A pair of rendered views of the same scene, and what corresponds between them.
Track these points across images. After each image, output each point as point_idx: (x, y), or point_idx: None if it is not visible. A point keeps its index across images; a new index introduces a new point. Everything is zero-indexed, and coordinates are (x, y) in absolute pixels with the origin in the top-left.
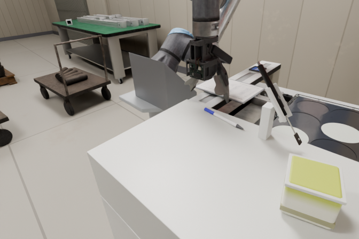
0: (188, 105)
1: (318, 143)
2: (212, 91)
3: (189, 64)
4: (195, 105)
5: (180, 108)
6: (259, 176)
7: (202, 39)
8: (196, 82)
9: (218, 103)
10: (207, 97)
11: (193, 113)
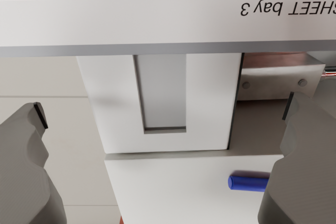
0: (155, 186)
1: None
2: (135, 35)
3: None
4: (177, 175)
5: (149, 206)
6: None
7: None
8: (44, 151)
9: (235, 94)
10: (140, 74)
11: (208, 203)
